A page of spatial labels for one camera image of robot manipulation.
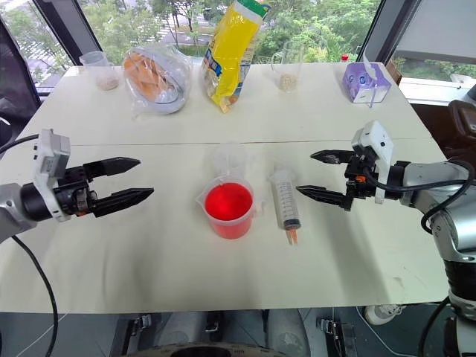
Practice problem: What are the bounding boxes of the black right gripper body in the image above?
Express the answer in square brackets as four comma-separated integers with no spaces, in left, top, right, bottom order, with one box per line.
[343,150,381,213]

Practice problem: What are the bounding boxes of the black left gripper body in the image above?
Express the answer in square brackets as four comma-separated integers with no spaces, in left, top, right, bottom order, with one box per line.
[54,162,100,219]

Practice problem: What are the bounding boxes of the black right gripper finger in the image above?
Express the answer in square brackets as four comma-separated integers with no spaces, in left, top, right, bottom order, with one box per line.
[309,149,355,166]
[295,184,347,212]

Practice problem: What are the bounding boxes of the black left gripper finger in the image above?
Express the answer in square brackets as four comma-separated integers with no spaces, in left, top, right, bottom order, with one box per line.
[91,187,155,219]
[83,156,142,180]

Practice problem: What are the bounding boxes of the clear plastic syringe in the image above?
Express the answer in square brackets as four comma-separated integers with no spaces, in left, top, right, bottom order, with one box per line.
[268,169,302,247]

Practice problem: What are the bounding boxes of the clear cup with beans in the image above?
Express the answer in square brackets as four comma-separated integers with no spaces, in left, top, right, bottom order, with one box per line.
[270,40,306,92]

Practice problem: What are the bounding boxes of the measuring cup with grains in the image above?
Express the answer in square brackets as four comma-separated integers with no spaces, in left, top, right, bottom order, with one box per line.
[79,51,121,91]

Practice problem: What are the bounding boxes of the beaker with red liquid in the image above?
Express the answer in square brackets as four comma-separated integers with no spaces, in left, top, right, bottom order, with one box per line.
[195,175,266,240]

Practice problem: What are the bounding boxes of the small clear plastic cup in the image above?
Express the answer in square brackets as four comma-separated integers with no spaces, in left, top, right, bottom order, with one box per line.
[206,141,250,181]

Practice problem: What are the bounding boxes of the purple carton box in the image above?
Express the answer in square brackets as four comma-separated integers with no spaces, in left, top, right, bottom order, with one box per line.
[341,61,393,109]

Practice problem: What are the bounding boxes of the orange bread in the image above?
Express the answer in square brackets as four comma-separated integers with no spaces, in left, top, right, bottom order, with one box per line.
[124,51,176,102]

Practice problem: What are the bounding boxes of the clear plastic bag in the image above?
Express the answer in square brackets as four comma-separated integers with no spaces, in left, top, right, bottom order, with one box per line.
[122,42,193,120]

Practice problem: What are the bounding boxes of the brown chair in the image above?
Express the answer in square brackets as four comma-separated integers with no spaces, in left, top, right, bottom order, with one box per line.
[441,99,476,161]

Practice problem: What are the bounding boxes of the metal table clamp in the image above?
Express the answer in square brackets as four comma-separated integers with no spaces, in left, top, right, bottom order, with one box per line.
[204,310,225,332]
[317,315,344,338]
[127,313,154,338]

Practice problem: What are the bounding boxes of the white shoe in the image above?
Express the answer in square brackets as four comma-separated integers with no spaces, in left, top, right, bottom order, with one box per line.
[364,303,408,326]

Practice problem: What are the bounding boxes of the yellow snack bag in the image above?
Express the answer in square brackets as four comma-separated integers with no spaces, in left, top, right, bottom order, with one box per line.
[201,0,269,115]

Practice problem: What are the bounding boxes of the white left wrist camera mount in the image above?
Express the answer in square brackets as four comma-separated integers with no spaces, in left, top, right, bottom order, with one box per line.
[31,129,72,224]

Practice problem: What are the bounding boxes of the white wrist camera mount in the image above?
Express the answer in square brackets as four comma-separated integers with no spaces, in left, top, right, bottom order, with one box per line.
[31,129,72,224]
[351,120,395,205]

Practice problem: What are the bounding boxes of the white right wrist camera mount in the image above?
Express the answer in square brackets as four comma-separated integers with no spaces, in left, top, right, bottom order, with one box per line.
[351,120,395,205]

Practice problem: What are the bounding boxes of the thin black hanging cable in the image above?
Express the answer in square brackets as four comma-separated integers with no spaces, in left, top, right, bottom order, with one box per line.
[417,296,453,357]

